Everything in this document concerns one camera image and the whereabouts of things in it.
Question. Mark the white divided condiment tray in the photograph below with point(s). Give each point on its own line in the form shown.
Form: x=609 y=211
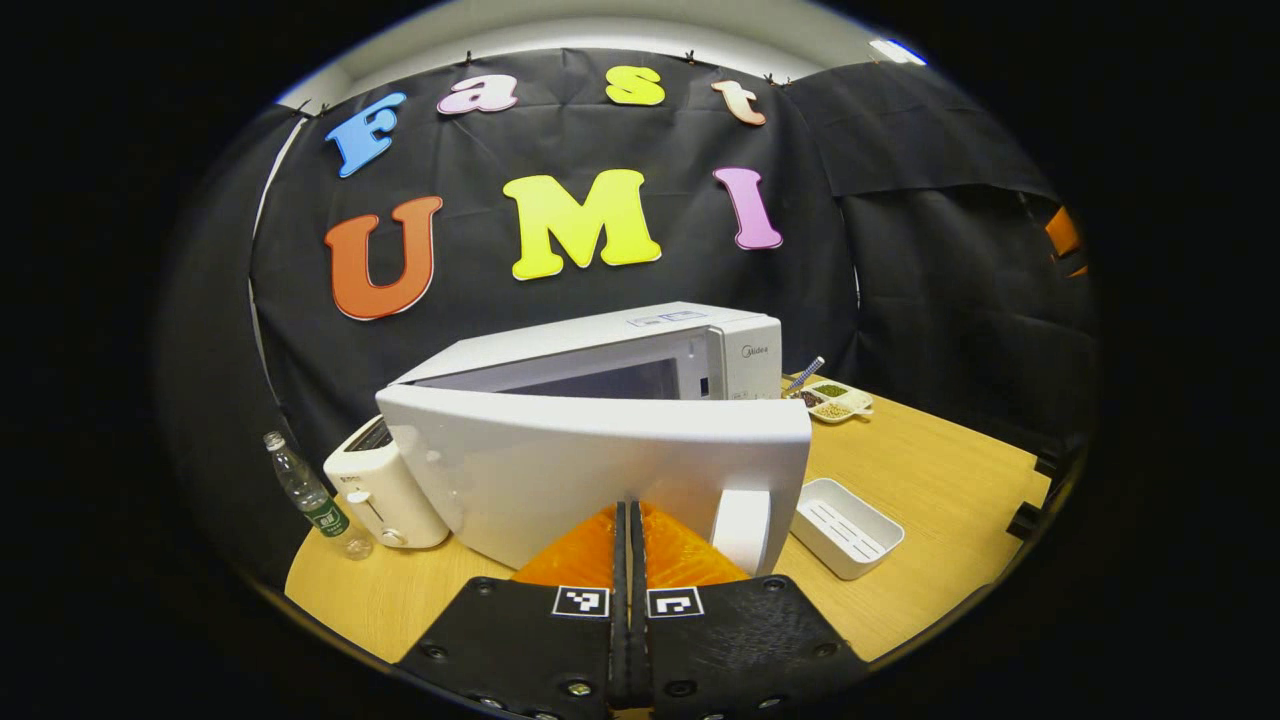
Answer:
x=835 y=403

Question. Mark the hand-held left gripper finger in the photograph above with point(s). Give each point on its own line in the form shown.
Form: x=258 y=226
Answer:
x=637 y=600
x=621 y=600

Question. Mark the white microwave oven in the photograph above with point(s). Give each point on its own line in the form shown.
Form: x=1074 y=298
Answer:
x=560 y=460

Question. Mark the black backdrop cloth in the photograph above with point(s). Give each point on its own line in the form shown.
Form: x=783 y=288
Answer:
x=600 y=280

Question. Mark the clear plastic water bottle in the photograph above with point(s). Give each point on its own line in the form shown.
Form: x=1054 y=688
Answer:
x=315 y=505

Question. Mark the white toaster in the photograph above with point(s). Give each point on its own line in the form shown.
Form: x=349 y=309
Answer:
x=385 y=500

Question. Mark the white rectangular dish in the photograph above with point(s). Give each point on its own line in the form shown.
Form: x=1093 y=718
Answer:
x=845 y=530

